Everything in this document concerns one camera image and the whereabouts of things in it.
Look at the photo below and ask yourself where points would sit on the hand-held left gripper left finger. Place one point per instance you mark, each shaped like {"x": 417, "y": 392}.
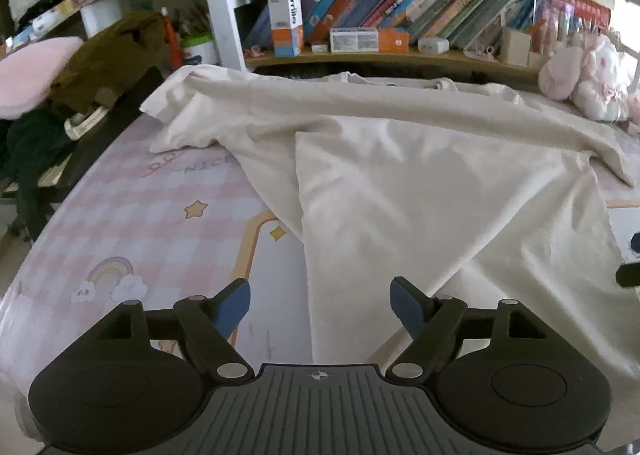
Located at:
{"x": 235, "y": 305}

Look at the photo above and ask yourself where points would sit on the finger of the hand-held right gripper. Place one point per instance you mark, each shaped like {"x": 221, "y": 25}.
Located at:
{"x": 630, "y": 275}
{"x": 636, "y": 242}

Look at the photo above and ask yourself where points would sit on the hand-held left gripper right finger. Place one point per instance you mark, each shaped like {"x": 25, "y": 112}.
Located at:
{"x": 405, "y": 307}

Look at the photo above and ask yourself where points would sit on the cream printed t-shirt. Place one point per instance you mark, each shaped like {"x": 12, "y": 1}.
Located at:
{"x": 400, "y": 185}

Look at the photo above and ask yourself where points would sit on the pink checked table mat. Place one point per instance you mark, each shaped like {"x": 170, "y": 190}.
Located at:
{"x": 150, "y": 215}

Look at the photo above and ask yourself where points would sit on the pink white plush toy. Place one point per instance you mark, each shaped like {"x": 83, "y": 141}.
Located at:
{"x": 590, "y": 80}

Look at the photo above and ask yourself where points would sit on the black chair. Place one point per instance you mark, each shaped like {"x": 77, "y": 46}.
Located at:
{"x": 115, "y": 115}

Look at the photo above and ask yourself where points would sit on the white pen holder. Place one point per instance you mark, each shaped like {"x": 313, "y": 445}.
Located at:
{"x": 515, "y": 47}

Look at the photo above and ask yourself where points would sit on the pink clip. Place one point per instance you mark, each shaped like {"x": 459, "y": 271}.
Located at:
{"x": 480, "y": 51}
{"x": 254, "y": 52}

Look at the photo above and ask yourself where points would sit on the wooden shelf board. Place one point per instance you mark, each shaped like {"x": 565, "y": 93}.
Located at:
{"x": 375, "y": 59}

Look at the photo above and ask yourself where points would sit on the green white cup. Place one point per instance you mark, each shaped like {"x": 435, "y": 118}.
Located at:
{"x": 200, "y": 52}

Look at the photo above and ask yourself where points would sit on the dark green garment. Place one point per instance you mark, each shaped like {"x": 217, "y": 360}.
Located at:
{"x": 30, "y": 145}

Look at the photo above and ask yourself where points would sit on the white charger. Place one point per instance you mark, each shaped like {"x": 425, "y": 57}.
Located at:
{"x": 432, "y": 46}

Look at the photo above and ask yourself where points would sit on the small white box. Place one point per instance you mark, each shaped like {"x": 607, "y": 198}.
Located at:
{"x": 319, "y": 48}

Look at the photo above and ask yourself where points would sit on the long orange white box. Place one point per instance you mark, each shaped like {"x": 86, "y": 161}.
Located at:
{"x": 360, "y": 40}

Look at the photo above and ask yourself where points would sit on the brown jacket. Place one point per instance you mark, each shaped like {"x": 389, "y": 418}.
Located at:
{"x": 115, "y": 60}

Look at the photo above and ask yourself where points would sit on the tall orange white box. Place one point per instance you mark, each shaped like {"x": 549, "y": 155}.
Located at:
{"x": 285, "y": 20}

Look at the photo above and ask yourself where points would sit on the row of books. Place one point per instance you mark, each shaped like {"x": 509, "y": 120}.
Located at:
{"x": 400, "y": 0}

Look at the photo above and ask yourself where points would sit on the pink pillow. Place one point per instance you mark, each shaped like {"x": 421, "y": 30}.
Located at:
{"x": 35, "y": 70}

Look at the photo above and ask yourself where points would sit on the white tub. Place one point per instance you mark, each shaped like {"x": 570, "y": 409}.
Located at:
{"x": 100, "y": 20}

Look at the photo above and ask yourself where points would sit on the white shelf frame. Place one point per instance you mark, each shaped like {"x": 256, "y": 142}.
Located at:
{"x": 220, "y": 10}

